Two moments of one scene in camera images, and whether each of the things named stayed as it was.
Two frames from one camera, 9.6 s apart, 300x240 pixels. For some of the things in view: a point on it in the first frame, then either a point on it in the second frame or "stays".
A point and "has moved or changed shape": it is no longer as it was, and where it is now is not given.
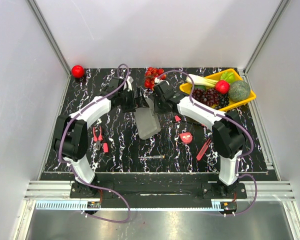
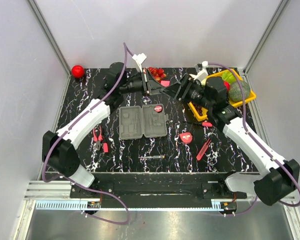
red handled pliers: (97, 136) stays
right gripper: (156, 109) to (180, 90)
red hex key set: (177, 118) has moved or changed shape
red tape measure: (186, 137) stays
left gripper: (140, 101) to (153, 84)
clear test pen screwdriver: (153, 157) stays
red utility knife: (199, 157) stays
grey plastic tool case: (147, 120) has moved or changed shape
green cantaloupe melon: (239, 90) stays
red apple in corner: (77, 71) stays
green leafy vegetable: (228, 76) stays
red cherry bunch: (151, 73) stays
